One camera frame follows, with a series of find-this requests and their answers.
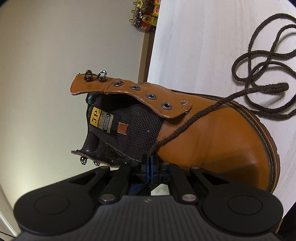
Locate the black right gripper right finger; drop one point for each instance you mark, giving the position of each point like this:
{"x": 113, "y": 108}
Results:
{"x": 160, "y": 170}

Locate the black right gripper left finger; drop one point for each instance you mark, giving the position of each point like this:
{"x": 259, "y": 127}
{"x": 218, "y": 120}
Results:
{"x": 139, "y": 172}

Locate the tan leather boot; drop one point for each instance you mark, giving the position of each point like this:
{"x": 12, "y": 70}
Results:
{"x": 127, "y": 120}

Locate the dark brown shoelace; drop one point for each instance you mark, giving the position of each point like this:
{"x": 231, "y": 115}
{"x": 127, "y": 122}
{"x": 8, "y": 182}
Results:
{"x": 247, "y": 69}

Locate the cooking oil bottles cluster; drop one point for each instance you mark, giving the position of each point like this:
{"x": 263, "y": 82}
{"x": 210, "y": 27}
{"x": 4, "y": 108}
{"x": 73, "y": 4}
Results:
{"x": 145, "y": 15}

